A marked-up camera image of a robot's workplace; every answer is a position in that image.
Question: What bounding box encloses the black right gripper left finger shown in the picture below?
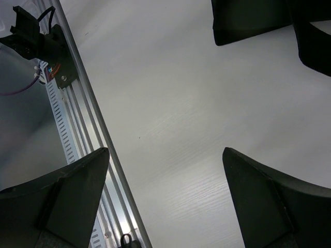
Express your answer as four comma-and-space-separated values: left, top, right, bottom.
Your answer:
1, 147, 109, 247

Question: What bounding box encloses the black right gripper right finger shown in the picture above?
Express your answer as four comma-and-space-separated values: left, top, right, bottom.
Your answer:
222, 147, 330, 247

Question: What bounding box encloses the black canvas bag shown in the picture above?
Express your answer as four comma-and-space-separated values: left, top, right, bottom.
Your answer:
211, 0, 330, 76

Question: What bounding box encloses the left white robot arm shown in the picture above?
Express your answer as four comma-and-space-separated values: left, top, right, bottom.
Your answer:
1, 6, 61, 63

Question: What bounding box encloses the aluminium front rail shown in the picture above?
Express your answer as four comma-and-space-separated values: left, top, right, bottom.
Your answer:
37, 1, 152, 247

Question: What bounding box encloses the white slotted cable duct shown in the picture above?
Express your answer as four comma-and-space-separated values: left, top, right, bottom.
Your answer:
46, 80, 104, 248

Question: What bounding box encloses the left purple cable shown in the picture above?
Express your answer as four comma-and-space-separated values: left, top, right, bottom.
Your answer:
0, 61, 42, 96

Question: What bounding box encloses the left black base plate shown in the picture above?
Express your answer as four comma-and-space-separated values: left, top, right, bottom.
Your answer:
38, 24, 79, 89

